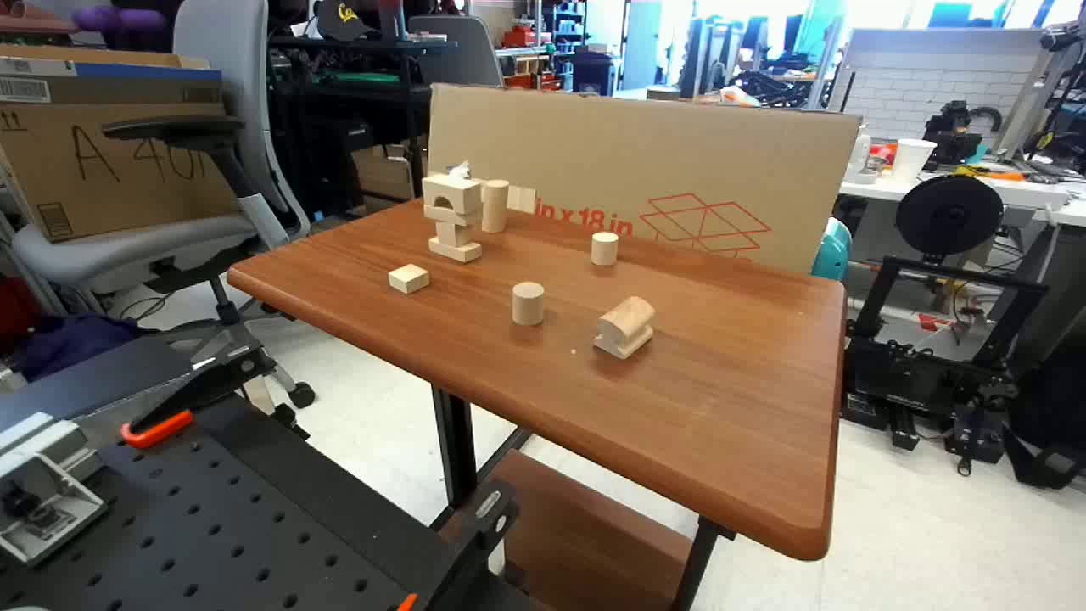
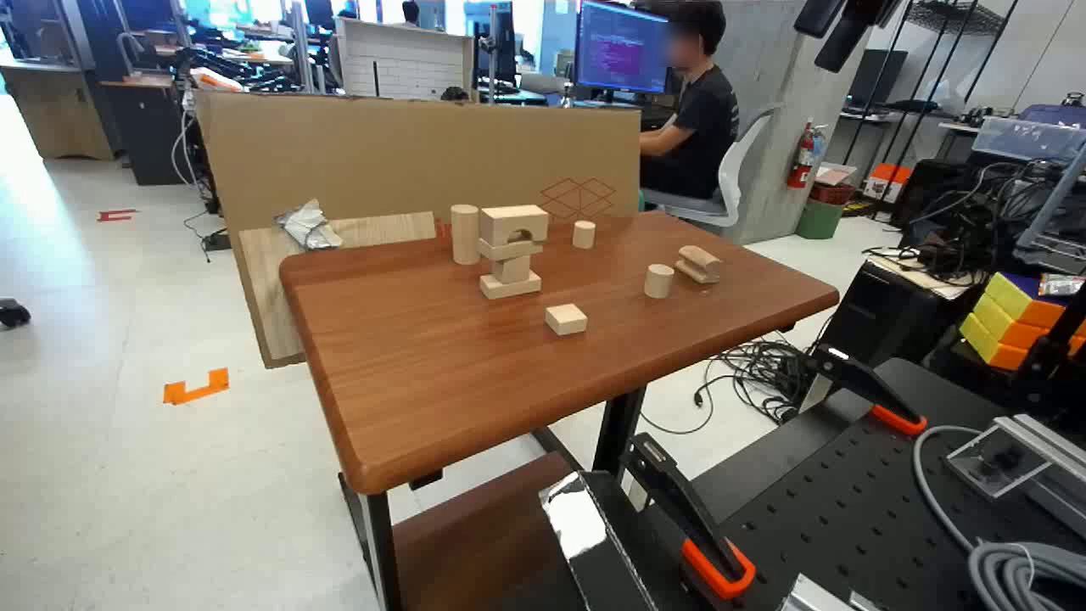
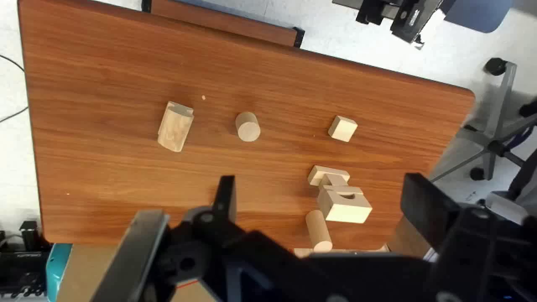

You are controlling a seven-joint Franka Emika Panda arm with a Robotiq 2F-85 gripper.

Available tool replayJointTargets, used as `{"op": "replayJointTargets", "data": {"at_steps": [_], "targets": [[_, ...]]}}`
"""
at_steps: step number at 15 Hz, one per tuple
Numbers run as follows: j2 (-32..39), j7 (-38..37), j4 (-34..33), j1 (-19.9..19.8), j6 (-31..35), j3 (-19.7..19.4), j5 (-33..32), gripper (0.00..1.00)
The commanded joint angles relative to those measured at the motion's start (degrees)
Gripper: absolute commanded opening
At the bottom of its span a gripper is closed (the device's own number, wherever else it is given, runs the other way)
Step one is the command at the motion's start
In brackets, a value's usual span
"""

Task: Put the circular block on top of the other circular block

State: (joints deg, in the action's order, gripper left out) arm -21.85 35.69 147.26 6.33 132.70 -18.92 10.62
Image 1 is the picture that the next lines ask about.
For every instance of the short wooden cylinder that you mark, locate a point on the short wooden cylinder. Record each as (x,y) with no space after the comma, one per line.
(529,302)
(605,248)

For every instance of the rounded notched wooden block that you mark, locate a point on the rounded notched wooden block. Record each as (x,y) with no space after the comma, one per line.
(626,326)

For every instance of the wooden I-shaped block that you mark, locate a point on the wooden I-shaped block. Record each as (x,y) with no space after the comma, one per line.
(456,241)

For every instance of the flat square wooden block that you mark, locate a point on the flat square wooden block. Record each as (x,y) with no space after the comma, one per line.
(409,279)

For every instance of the wooden arch block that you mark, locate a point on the wooden arch block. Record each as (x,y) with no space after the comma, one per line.
(452,193)

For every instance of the small wooden cube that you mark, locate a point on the small wooden cube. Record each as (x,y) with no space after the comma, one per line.
(521,197)

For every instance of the tall wooden cylinder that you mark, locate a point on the tall wooden cylinder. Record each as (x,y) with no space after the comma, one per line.
(493,204)

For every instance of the large flat cardboard box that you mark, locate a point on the large flat cardboard box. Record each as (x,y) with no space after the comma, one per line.
(682,158)

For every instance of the wooden base board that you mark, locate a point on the wooden base board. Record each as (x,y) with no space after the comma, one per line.
(579,544)

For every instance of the black office chair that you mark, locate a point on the black office chair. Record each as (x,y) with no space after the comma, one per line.
(460,52)

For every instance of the teal ball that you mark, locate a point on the teal ball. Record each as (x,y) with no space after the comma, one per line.
(832,248)

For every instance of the grey office chair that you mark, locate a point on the grey office chair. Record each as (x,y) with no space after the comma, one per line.
(232,89)

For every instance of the black 3D printer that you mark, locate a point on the black 3D printer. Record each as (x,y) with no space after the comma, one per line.
(938,326)

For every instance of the black perforated breadboard table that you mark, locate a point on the black perforated breadboard table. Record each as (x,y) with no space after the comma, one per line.
(205,520)

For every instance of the black filament spool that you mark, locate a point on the black filament spool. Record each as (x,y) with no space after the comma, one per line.
(950,215)

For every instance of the white pegboard panel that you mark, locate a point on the white pegboard panel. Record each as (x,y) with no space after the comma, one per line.
(938,79)

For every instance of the cardboard box with marker writing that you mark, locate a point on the cardboard box with marker writing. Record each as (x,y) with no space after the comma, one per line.
(105,170)

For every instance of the white desk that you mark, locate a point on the white desk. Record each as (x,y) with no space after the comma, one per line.
(997,190)

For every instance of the black bag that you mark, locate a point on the black bag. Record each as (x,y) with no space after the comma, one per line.
(1047,418)

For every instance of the silver metal bracket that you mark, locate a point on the silver metal bracket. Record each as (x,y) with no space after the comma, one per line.
(38,485)

